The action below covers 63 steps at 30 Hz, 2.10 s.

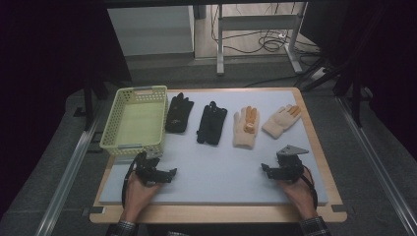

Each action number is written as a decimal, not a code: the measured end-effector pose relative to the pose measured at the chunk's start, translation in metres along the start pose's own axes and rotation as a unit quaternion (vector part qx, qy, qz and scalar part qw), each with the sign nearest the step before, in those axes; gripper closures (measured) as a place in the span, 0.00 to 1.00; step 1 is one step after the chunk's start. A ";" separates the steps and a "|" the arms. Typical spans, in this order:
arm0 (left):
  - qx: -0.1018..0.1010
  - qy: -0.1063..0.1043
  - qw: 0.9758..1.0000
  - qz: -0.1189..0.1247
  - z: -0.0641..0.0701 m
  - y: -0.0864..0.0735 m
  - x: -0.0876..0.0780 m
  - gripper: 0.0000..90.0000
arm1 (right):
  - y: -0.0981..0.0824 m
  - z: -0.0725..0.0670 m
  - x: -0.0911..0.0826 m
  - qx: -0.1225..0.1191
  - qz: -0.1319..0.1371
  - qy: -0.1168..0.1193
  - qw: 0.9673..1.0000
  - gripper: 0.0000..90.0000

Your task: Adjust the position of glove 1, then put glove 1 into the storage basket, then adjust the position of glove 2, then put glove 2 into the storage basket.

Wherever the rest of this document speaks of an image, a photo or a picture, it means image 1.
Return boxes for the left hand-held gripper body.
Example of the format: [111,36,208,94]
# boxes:
[133,147,164,187]

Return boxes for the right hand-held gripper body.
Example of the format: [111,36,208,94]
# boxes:
[274,144,311,183]

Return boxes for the pale green plastic basket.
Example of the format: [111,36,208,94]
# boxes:
[98,85,169,157]

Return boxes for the black glove white logo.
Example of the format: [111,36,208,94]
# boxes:
[164,91,196,134]

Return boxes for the plain black glove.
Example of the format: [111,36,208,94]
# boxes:
[196,100,229,147]

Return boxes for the person's left hand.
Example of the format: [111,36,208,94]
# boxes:
[120,170,162,224]

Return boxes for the person's right hand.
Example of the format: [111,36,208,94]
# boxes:
[277,175,320,221]

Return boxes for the cream glove orange fingers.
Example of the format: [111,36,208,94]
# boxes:
[261,103,303,140]
[232,105,261,150]

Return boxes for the grey foam mat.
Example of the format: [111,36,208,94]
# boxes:
[98,89,329,207]

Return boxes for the black stand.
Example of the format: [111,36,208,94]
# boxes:
[332,58,375,129]
[73,77,111,132]

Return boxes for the black tripod legs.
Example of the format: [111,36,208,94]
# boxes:
[293,55,342,93]

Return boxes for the white cabinet panel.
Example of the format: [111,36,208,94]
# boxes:
[107,5,196,57]

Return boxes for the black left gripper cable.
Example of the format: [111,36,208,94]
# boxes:
[121,153,146,209]

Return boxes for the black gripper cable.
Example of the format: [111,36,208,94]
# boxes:
[121,153,146,209]
[300,164,319,210]

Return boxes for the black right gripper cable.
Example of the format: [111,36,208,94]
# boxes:
[300,164,319,210]

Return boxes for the aluminium rail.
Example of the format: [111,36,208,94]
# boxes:
[335,96,417,236]
[33,97,107,236]

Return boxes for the black floor cable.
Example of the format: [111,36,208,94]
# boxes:
[243,74,301,89]

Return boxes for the tangle of floor cables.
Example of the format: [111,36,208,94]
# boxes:
[209,3,322,56]

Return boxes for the white metal desk frame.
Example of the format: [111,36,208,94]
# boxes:
[215,2,309,77]

